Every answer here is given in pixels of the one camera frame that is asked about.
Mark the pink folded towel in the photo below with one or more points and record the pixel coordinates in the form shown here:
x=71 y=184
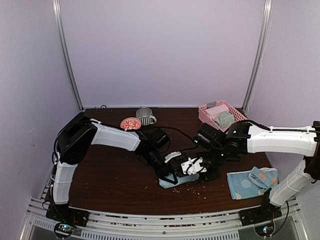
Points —
x=217 y=110

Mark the red patterned bowl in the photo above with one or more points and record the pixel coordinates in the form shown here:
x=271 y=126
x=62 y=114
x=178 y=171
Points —
x=131 y=123

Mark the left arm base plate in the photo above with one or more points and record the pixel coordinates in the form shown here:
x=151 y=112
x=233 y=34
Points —
x=71 y=216

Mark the light blue towel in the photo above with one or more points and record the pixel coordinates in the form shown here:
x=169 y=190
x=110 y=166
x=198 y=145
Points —
x=180 y=181

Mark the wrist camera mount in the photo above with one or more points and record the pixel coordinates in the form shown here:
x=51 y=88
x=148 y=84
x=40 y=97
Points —
x=171 y=156
x=193 y=166

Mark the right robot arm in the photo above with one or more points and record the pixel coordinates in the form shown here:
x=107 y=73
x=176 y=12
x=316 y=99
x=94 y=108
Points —
x=303 y=141

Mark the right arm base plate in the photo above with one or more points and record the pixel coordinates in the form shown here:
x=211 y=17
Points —
x=259 y=214

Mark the left aluminium frame post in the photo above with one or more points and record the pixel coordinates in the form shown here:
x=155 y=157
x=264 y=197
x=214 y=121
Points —
x=65 y=53

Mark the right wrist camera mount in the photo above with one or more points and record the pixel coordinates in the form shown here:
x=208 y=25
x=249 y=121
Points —
x=193 y=166

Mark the right aluminium frame post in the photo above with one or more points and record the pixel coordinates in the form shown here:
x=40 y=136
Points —
x=261 y=45

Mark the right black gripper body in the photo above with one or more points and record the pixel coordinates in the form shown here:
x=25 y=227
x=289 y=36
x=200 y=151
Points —
x=216 y=157

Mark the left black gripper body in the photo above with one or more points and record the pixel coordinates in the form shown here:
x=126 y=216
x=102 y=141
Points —
x=158 y=169

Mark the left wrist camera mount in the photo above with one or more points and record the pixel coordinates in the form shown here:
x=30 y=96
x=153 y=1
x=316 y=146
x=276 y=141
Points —
x=171 y=156

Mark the front aluminium rail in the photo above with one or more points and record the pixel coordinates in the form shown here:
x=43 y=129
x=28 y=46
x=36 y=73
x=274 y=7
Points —
x=221 y=225

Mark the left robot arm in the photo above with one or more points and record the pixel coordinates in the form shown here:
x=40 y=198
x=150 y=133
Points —
x=74 y=140

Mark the blue patterned towel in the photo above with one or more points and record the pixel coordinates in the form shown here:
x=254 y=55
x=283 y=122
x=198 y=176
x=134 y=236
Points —
x=252 y=183

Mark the pink plastic basket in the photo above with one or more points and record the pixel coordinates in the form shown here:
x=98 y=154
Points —
x=205 y=118

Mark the striped ceramic mug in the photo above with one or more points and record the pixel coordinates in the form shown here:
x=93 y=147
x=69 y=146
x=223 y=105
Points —
x=145 y=115

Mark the grey green rolled towel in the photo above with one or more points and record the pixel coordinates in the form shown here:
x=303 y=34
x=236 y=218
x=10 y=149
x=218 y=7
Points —
x=224 y=120

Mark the aluminium frame post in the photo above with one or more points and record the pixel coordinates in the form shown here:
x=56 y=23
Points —
x=261 y=45
x=65 y=53

